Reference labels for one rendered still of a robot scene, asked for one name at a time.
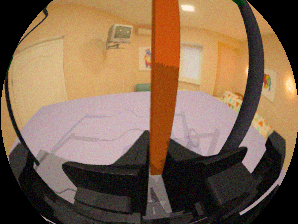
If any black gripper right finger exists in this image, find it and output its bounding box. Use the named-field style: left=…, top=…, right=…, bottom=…
left=161, top=137, right=247, bottom=213

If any orange handle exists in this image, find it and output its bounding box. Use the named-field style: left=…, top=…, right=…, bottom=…
left=149, top=0, right=181, bottom=176

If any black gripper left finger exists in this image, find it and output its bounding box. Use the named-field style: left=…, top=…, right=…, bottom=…
left=61, top=131, right=149, bottom=216

